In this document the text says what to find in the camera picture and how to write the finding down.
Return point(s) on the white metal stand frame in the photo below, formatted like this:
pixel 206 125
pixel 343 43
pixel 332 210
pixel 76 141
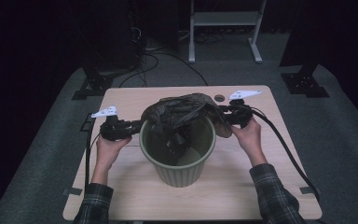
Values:
pixel 227 18

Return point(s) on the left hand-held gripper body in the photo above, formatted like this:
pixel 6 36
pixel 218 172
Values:
pixel 115 130

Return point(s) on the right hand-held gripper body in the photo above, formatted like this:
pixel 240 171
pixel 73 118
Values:
pixel 239 115

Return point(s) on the black plastic garbage bag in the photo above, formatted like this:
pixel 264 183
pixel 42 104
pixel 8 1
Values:
pixel 180 112

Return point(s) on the green plastic trash bin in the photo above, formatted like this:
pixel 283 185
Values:
pixel 180 177

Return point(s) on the person's right hand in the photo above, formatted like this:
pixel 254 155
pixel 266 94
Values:
pixel 250 140

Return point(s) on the black stand base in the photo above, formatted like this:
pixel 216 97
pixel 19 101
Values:
pixel 94 85
pixel 304 84

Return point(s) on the person's left hand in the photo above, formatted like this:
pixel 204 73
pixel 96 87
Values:
pixel 110 152

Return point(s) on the grey tape strip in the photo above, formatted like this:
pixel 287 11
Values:
pixel 73 191
pixel 306 190

